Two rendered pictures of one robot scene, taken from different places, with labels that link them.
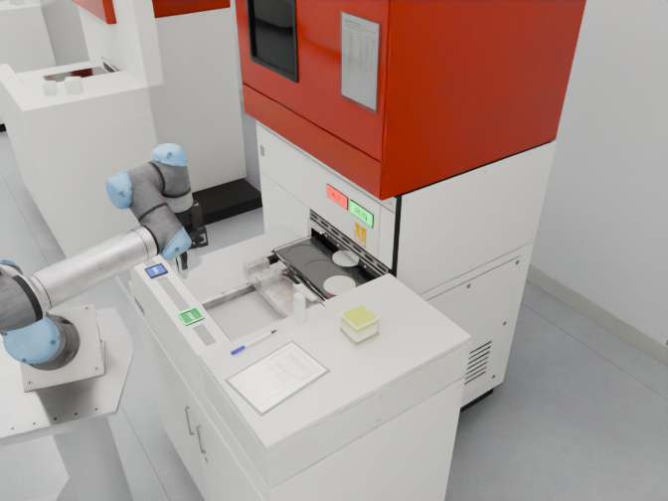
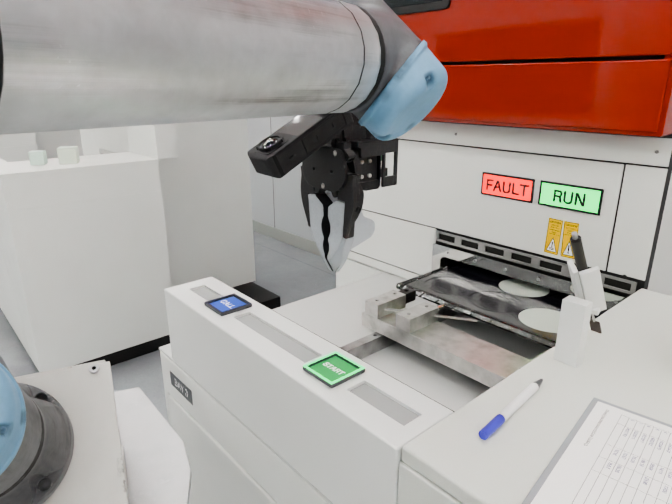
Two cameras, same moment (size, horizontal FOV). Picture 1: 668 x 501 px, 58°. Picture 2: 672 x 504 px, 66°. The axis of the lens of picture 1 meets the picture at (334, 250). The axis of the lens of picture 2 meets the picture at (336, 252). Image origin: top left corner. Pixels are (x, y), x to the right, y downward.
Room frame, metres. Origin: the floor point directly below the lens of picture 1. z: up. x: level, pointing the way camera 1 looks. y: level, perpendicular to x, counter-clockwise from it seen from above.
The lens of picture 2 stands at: (0.71, 0.45, 1.30)
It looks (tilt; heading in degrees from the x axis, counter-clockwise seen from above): 18 degrees down; 354
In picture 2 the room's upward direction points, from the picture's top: straight up
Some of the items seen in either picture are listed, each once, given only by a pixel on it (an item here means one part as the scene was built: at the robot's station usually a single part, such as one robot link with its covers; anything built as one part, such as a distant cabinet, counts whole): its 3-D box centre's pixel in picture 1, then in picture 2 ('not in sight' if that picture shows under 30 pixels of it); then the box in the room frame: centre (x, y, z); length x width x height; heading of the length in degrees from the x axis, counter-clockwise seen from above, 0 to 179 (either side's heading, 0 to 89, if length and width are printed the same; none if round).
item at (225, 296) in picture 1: (259, 282); (390, 335); (1.59, 0.25, 0.84); 0.50 x 0.02 x 0.03; 125
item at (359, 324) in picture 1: (359, 325); not in sight; (1.19, -0.07, 1.00); 0.07 x 0.07 x 0.07; 35
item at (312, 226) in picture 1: (344, 256); (516, 287); (1.65, -0.04, 0.89); 0.44 x 0.02 x 0.10; 35
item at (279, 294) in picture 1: (281, 296); (450, 346); (1.48, 0.16, 0.87); 0.36 x 0.08 x 0.03; 35
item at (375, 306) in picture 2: (256, 264); (385, 303); (1.61, 0.25, 0.89); 0.08 x 0.03 x 0.03; 125
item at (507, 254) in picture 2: (346, 240); (521, 258); (1.66, -0.04, 0.96); 0.44 x 0.01 x 0.02; 35
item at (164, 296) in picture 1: (176, 312); (277, 378); (1.37, 0.46, 0.89); 0.55 x 0.09 x 0.14; 35
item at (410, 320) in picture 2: (268, 276); (417, 316); (1.54, 0.21, 0.89); 0.08 x 0.03 x 0.03; 125
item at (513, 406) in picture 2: (254, 341); (514, 405); (1.16, 0.21, 0.97); 0.14 x 0.01 x 0.01; 130
